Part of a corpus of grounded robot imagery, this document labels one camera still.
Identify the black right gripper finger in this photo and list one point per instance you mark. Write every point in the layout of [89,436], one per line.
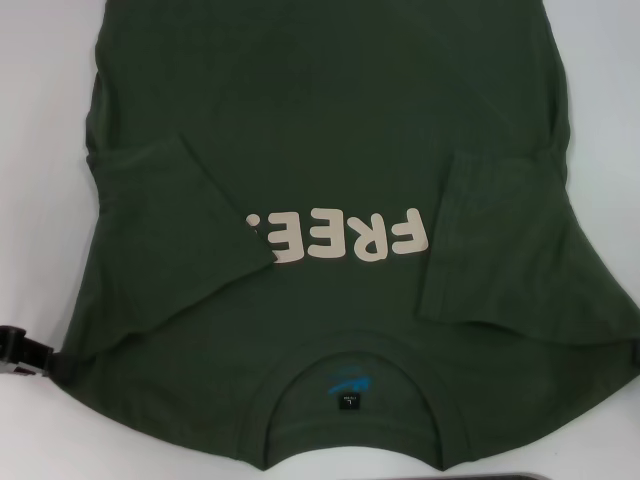
[636,355]

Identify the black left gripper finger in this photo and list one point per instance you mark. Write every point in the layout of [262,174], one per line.
[39,355]

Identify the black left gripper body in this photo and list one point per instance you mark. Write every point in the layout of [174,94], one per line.
[10,350]

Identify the dark green FREE t-shirt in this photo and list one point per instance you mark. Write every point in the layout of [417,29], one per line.
[325,325]

